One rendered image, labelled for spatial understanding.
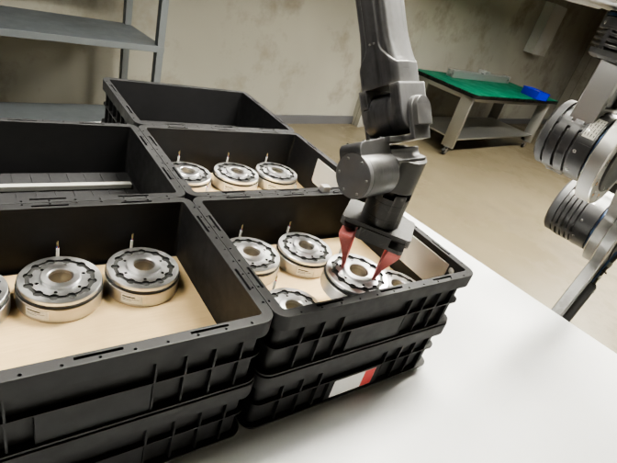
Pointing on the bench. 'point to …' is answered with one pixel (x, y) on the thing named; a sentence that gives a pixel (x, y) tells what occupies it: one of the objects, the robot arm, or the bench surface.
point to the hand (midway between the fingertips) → (359, 267)
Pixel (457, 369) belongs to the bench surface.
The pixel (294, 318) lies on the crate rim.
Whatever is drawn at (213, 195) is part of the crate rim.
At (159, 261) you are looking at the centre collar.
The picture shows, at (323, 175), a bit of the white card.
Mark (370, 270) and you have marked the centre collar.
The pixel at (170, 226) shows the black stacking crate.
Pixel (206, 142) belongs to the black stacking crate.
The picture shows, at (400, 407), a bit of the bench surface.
